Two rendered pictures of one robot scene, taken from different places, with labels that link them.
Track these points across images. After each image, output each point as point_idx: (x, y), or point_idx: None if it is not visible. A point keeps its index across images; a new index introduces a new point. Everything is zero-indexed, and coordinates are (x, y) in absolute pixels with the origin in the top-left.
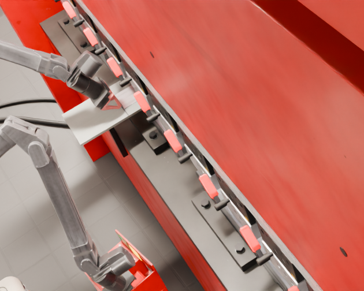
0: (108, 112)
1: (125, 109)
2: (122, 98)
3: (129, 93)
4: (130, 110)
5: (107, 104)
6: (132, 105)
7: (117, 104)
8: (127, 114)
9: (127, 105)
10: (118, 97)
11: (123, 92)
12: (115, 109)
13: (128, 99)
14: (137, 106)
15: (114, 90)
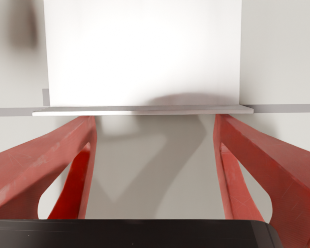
0: (186, 208)
1: (245, 102)
2: (130, 68)
3: (113, 1)
4: (286, 76)
5: (99, 181)
6: (251, 38)
7: (155, 130)
8: (306, 110)
9: (226, 71)
10: (98, 94)
11: (67, 34)
12: (194, 162)
13: (170, 33)
14: (290, 14)
15: (3, 84)
